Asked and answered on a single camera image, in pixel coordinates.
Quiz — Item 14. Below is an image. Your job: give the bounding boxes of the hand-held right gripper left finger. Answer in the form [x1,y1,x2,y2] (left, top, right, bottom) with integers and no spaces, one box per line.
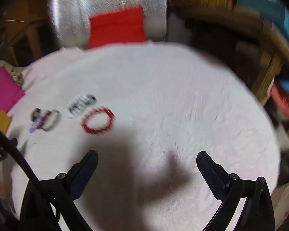
[19,150,99,231]

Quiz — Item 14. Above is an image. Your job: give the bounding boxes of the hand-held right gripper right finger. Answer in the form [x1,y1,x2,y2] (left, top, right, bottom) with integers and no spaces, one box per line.
[197,151,278,231]

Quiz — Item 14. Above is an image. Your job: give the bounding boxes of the orange cardboard box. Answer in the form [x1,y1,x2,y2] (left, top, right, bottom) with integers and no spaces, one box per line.
[0,110,12,136]

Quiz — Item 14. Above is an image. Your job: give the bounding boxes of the purple bead bracelet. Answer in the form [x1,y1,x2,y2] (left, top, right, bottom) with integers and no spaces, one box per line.
[29,121,40,134]

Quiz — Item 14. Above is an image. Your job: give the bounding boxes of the black clasp bracelet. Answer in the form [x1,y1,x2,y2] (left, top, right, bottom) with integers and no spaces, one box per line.
[31,108,44,124]

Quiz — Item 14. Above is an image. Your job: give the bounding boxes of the dark brown bracelet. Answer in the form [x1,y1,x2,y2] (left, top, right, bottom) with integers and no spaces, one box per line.
[41,109,62,132]

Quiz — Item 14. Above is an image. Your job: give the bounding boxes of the red bead bracelet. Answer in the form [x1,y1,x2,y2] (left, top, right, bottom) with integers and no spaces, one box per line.
[81,106,115,134]

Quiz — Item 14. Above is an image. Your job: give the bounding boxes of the white bead bracelet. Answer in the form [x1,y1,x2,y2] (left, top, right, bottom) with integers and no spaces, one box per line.
[66,96,93,121]

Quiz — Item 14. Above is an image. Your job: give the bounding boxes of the black thick ring bracelet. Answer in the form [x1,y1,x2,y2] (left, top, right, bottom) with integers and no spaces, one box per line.
[83,94,97,105]

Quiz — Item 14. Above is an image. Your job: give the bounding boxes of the pink cushion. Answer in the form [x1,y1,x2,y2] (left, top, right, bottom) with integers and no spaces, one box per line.
[0,67,26,118]

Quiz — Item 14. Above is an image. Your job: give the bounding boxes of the patterned cloth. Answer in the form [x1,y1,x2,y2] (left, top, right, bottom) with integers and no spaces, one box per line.
[0,61,24,87]

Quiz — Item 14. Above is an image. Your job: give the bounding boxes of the white plastic bag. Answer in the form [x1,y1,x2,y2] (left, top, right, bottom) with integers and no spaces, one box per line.
[271,171,289,224]

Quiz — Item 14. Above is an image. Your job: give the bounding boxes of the coral red cloth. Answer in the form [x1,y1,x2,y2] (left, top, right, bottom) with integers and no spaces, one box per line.
[270,82,289,123]

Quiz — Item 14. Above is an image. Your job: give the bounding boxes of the wooden cabinet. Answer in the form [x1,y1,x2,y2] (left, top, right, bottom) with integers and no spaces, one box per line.
[3,0,53,66]

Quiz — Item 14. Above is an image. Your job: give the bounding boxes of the wooden shelf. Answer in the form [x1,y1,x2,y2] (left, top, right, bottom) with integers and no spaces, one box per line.
[170,3,289,104]

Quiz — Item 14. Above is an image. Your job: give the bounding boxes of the silver foil panel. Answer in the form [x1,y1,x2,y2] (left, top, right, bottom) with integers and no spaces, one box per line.
[48,0,168,47]

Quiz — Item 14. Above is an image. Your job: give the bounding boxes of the red cushion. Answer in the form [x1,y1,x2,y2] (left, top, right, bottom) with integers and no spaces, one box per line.
[87,5,147,49]

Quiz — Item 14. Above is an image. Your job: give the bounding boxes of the blue cloth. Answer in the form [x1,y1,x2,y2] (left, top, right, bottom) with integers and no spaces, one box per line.
[236,0,289,42]

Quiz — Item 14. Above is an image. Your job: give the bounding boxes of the black cable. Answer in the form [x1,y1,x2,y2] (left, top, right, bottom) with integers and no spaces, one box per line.
[0,123,93,231]

